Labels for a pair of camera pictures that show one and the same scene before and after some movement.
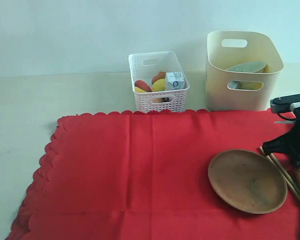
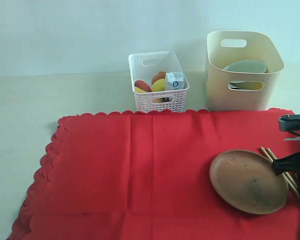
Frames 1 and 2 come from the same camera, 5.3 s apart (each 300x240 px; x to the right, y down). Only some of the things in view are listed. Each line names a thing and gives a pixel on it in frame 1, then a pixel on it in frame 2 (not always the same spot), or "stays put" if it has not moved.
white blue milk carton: x=175 y=81 stays put
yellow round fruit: x=159 y=85 stays put
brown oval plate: x=248 y=180 stays put
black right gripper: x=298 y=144 → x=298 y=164
